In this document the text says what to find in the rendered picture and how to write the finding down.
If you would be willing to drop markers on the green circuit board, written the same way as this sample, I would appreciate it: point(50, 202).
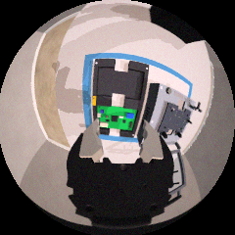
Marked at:
point(116, 117)

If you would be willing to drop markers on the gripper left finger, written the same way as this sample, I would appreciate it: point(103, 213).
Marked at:
point(86, 150)

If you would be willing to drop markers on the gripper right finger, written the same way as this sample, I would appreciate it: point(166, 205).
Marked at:
point(154, 150)

